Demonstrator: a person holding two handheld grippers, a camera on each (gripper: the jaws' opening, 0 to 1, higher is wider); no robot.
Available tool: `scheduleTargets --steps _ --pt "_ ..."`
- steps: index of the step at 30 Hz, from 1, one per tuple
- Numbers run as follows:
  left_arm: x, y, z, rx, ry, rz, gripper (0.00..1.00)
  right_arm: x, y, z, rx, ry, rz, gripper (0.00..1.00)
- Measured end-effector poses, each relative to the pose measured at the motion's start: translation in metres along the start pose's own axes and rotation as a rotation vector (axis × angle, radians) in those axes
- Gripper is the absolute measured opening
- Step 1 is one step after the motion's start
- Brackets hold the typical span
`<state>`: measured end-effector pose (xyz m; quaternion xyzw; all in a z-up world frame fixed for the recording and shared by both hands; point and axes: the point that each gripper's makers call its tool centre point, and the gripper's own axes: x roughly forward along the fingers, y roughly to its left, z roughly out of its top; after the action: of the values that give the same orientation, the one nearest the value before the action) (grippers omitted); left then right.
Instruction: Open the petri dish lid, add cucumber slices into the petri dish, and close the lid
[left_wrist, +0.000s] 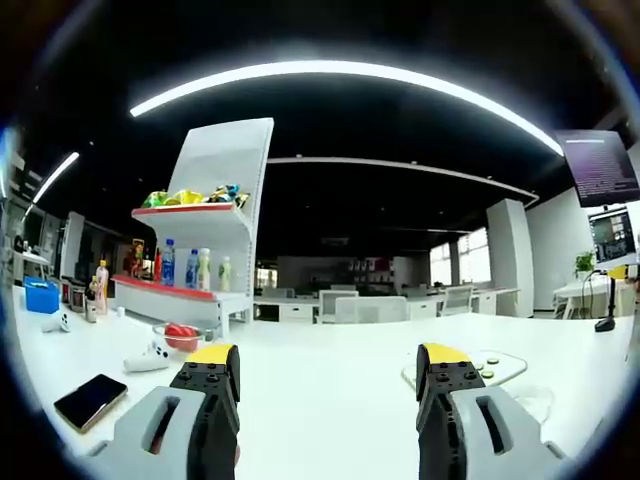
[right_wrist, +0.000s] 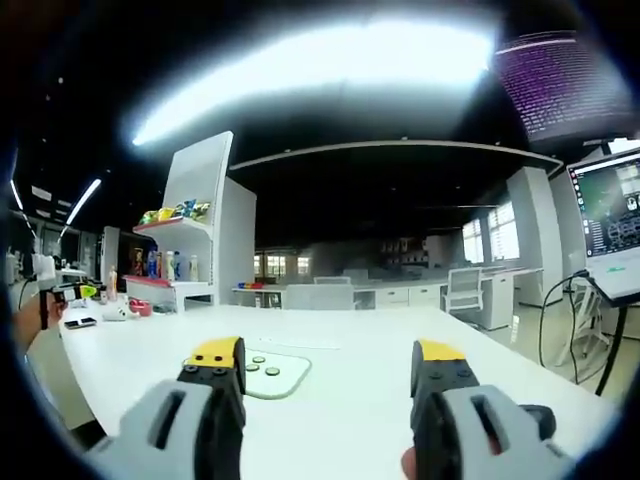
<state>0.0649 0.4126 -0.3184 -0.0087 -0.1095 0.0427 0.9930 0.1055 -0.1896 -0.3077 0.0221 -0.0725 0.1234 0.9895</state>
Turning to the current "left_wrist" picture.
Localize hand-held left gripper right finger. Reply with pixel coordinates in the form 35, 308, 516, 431
415, 342, 569, 480

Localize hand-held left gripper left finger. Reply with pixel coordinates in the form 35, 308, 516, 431
87, 343, 242, 480

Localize clear petri dish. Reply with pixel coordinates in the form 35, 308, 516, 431
510, 384, 556, 425

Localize white handheld controller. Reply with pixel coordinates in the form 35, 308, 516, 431
123, 340, 171, 374
42, 312, 72, 334

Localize black smartphone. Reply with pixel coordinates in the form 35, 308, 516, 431
53, 373, 129, 434

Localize glass bowl with red food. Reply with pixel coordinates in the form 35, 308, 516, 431
152, 322, 204, 351

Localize white office chair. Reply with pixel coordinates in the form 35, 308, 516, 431
442, 284, 474, 317

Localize dark sauce bottle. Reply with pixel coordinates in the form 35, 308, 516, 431
84, 275, 99, 324

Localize pink drink bottle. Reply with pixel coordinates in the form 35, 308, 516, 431
94, 259, 109, 315

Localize short blue water bottle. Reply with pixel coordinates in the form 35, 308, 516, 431
185, 248, 200, 290

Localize dark drink cans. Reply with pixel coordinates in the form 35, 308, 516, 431
59, 279, 87, 314

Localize tall blue water bottle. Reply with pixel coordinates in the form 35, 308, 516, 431
160, 238, 176, 287

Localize red figure box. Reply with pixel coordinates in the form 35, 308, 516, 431
124, 238, 151, 279

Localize black desk microphone stand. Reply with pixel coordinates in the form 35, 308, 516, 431
594, 269, 619, 332

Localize blue plastic box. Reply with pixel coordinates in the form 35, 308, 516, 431
23, 276, 61, 315

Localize green potted plant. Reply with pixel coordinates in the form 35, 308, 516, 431
574, 251, 596, 279

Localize small bright monitor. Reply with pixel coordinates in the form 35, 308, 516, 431
588, 207, 640, 267

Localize white display shelf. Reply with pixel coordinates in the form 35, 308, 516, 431
112, 117, 275, 337

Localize short ceiling light strip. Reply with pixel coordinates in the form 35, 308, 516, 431
32, 151, 81, 205

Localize large dark monitor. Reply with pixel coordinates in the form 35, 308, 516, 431
554, 128, 640, 208

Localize long ceiling light strip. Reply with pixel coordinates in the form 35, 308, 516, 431
129, 60, 566, 156

